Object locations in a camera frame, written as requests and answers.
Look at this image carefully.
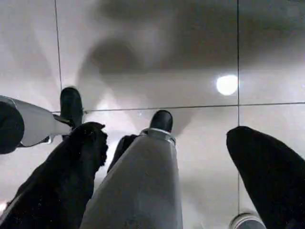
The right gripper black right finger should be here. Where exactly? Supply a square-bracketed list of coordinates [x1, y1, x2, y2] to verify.
[225, 125, 305, 229]

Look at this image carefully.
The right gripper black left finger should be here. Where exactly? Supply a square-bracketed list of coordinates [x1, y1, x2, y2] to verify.
[0, 121, 109, 229]

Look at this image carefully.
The black left robot foot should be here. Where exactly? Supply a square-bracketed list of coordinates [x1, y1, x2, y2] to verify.
[59, 87, 84, 141]

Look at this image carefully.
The black robot foot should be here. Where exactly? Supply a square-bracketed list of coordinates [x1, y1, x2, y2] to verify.
[149, 109, 173, 133]
[59, 87, 84, 141]

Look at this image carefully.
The grey right robot leg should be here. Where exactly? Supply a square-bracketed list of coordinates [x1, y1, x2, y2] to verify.
[80, 127, 184, 229]

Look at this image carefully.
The black right robot foot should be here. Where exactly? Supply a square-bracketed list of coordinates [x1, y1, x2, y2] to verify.
[149, 109, 173, 133]

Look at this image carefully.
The grey round part, white ring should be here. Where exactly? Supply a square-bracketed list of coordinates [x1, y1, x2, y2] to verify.
[229, 211, 267, 229]

